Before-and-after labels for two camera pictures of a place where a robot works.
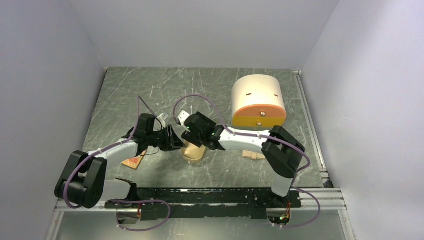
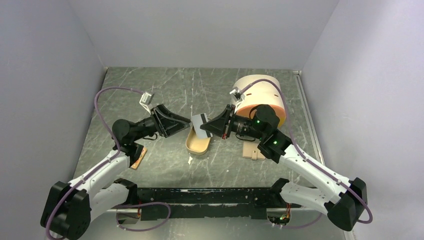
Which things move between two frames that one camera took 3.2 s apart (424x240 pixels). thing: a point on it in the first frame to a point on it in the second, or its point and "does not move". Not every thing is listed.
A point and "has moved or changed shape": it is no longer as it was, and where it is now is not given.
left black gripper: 173,142 to 166,122
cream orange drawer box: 258,103 does not move
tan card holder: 254,155 does not move
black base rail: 180,203 does not move
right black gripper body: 196,140 to 231,116
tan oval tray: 193,153 has moved or changed shape
